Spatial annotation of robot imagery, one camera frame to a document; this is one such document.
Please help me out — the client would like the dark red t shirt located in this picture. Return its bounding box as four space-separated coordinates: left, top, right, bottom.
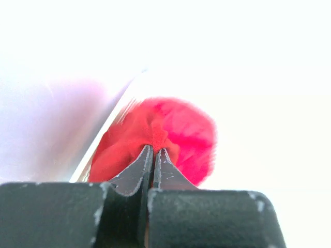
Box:
88 98 217 186

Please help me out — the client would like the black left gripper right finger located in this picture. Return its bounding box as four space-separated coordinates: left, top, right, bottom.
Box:
147 149 285 248

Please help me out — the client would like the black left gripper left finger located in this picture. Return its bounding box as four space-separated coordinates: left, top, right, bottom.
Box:
1 145 153 247

